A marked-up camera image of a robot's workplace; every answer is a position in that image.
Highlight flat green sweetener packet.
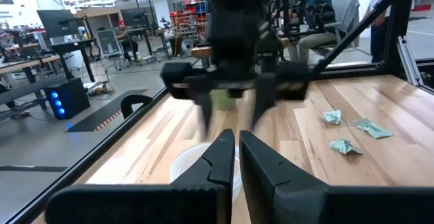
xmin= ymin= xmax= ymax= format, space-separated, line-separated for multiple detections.
xmin=352 ymin=117 xmax=393 ymax=140

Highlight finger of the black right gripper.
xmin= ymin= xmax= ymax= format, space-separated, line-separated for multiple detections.
xmin=250 ymin=73 xmax=277 ymax=130
xmin=189 ymin=77 xmax=215 ymax=141

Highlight silver aluminium extrusion bracket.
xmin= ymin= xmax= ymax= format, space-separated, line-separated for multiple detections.
xmin=396 ymin=35 xmax=425 ymax=86

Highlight black standing desk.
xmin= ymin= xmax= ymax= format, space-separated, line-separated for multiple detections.
xmin=49 ymin=39 xmax=98 ymax=83

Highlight black metal table frame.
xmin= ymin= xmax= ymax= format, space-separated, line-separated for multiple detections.
xmin=5 ymin=0 xmax=434 ymax=224

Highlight floor cable bundle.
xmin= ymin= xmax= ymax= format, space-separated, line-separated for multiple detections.
xmin=83 ymin=81 xmax=116 ymax=98

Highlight crumpled green sweetener packet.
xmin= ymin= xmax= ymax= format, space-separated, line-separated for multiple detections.
xmin=328 ymin=138 xmax=363 ymax=155
xmin=322 ymin=109 xmax=342 ymax=126

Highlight black computer monitor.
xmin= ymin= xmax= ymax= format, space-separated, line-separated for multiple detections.
xmin=36 ymin=9 xmax=85 ymax=39
xmin=120 ymin=7 xmax=150 ymax=29

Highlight black computer tower blue lights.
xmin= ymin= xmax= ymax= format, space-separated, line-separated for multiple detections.
xmin=43 ymin=77 xmax=92 ymax=120

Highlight wooden workbench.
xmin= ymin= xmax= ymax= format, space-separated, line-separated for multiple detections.
xmin=0 ymin=54 xmax=62 ymax=83

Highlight grey mesh office chair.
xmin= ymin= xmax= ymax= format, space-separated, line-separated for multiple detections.
xmin=96 ymin=29 xmax=123 ymax=71

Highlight red parts bin shelf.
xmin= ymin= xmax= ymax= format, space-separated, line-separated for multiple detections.
xmin=169 ymin=0 xmax=210 ymax=45

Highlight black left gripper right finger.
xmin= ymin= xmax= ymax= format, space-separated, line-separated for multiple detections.
xmin=239 ymin=130 xmax=434 ymax=224

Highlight black floor mat striped edge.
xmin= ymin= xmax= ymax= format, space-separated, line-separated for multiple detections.
xmin=66 ymin=88 xmax=153 ymax=132

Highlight light grey office chair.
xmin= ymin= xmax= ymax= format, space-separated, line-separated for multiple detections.
xmin=311 ymin=0 xmax=361 ymax=57

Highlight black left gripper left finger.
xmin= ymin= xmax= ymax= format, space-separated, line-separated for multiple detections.
xmin=45 ymin=128 xmax=236 ymax=224

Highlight clear plastic bin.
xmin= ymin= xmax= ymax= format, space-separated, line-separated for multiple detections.
xmin=169 ymin=142 xmax=243 ymax=204

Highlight black curved armrest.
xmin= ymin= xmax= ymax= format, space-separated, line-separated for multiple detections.
xmin=120 ymin=94 xmax=154 ymax=119

